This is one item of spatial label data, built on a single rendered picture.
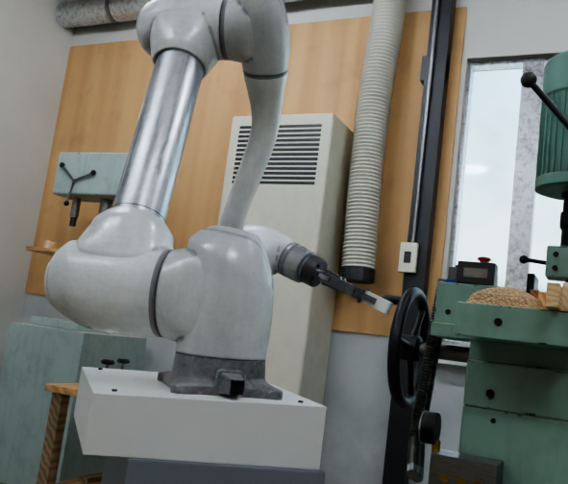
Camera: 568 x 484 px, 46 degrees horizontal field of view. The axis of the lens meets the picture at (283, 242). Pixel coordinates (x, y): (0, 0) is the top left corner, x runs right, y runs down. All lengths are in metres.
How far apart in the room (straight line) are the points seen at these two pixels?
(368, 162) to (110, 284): 2.02
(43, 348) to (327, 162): 1.52
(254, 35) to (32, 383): 2.23
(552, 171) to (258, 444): 0.90
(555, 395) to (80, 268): 0.89
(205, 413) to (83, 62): 3.55
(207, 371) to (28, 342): 2.28
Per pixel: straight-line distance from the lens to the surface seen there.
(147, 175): 1.26
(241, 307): 1.08
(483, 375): 1.39
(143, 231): 1.18
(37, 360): 3.28
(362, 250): 2.92
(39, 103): 4.30
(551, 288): 1.19
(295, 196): 2.96
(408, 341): 1.62
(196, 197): 3.57
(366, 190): 2.98
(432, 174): 3.02
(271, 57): 1.46
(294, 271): 1.65
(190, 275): 1.10
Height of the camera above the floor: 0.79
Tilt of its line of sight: 8 degrees up
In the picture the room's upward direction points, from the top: 7 degrees clockwise
